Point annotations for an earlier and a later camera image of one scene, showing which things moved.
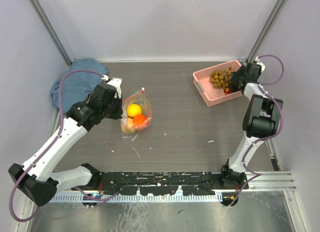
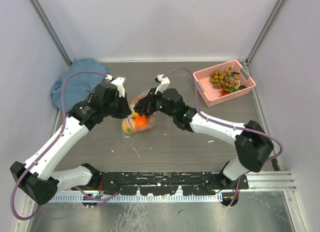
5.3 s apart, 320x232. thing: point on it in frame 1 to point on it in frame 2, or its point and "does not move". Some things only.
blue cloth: (76, 86) does not move
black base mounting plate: (166, 183) does not move
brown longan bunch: (221, 79) does not move
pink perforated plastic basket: (211, 95) does not move
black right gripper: (236, 76) to (148, 101)
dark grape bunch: (234, 87) to (141, 110)
